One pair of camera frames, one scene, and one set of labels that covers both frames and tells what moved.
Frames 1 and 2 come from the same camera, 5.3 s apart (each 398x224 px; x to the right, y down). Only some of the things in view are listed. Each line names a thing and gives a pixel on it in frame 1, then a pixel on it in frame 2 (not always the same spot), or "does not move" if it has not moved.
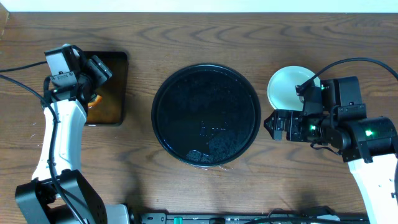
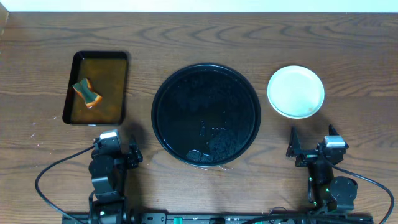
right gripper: x=296 y=117 to x=295 y=146
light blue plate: x=282 y=91 does not move
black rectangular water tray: x=112 y=109 does not move
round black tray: x=206 y=114 does not move
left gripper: x=97 y=73 to x=134 y=158
